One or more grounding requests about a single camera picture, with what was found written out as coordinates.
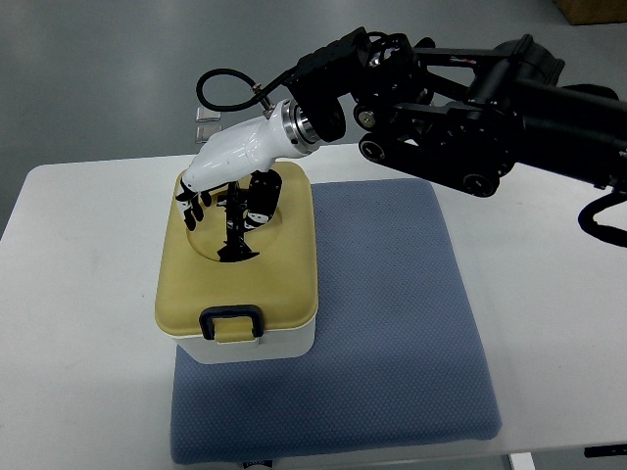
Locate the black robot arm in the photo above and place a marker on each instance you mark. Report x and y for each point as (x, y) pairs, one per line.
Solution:
(462, 118)

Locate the white storage box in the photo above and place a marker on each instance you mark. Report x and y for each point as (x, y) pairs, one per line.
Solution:
(234, 342)

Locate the yellow box lid black handle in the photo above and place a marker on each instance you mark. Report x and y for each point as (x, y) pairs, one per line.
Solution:
(280, 280)

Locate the upper metal floor plate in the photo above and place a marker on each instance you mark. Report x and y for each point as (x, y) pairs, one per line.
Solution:
(204, 115)

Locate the brown cardboard box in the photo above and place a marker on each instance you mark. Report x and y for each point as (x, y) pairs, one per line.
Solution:
(589, 12)

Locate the black table control panel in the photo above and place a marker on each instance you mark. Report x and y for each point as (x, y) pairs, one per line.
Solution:
(605, 451)

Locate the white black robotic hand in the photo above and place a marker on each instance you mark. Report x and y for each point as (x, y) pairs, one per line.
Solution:
(240, 159)

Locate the blue padded mat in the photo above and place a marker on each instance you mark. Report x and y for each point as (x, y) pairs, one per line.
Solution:
(396, 361)

